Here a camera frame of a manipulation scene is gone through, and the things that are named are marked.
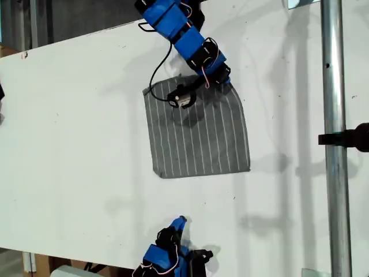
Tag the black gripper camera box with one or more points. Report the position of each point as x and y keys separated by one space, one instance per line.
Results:
x=180 y=96

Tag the white table leg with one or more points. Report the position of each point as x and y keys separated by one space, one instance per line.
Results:
x=29 y=262

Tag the steel post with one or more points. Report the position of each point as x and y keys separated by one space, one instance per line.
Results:
x=334 y=86

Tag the grey white-striped towel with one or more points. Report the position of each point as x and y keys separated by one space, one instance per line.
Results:
x=201 y=144

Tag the black post clamp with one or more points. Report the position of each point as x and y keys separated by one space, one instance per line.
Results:
x=354 y=137

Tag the brown cardboard box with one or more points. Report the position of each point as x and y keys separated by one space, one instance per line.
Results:
x=41 y=265

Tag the white foam block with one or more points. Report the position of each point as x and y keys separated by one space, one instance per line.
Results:
x=69 y=272

